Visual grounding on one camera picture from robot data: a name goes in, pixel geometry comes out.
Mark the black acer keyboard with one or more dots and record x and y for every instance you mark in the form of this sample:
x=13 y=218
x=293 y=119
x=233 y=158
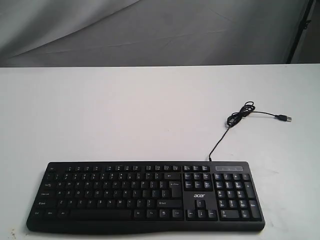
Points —
x=134 y=197

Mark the grey backdrop cloth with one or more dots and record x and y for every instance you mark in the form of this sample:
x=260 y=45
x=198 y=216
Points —
x=134 y=33

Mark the black stand pole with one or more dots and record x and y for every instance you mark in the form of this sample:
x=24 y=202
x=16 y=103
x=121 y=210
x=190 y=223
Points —
x=303 y=25

